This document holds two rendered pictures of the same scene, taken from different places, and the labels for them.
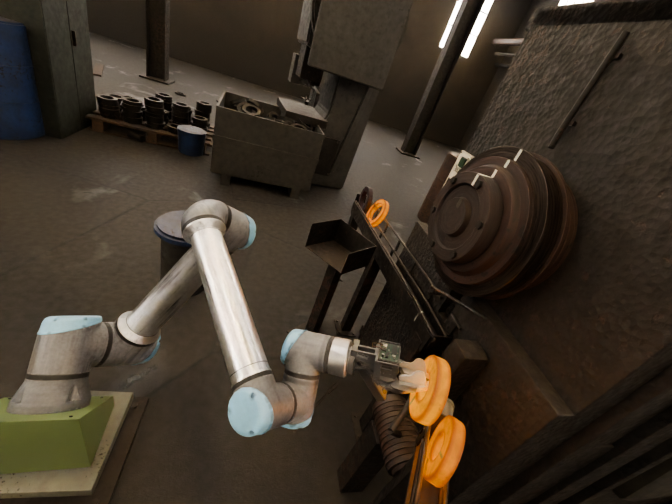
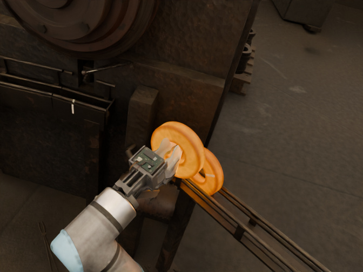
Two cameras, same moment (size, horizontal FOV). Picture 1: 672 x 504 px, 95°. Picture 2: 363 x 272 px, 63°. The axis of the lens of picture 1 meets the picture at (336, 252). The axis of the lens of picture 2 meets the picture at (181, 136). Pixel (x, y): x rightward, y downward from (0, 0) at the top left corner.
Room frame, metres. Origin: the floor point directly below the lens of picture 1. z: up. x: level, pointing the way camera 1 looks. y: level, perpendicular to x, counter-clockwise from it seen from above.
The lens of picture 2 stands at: (0.31, 0.20, 1.37)
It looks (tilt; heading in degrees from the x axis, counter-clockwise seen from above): 41 degrees down; 291
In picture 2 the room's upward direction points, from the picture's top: 15 degrees clockwise
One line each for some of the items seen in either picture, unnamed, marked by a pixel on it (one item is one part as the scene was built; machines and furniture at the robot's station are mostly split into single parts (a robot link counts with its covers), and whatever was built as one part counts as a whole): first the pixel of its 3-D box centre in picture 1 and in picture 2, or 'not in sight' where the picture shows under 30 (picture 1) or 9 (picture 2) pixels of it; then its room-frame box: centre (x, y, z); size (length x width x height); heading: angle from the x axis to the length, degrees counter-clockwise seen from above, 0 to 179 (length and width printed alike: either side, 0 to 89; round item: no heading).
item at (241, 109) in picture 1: (266, 144); not in sight; (3.35, 1.13, 0.39); 1.03 x 0.83 x 0.79; 113
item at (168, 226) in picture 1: (186, 255); not in sight; (1.37, 0.81, 0.22); 0.32 x 0.32 x 0.43
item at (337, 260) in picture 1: (323, 289); not in sight; (1.33, -0.01, 0.36); 0.26 x 0.20 x 0.72; 54
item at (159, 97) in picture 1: (159, 115); not in sight; (3.55, 2.52, 0.22); 1.20 x 0.81 x 0.44; 114
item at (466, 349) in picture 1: (454, 372); (141, 120); (0.75, -0.50, 0.68); 0.11 x 0.08 x 0.24; 109
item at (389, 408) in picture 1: (375, 462); (141, 223); (0.61, -0.39, 0.27); 0.22 x 0.13 x 0.53; 19
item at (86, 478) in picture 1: (60, 437); not in sight; (0.42, 0.65, 0.10); 0.32 x 0.32 x 0.04; 19
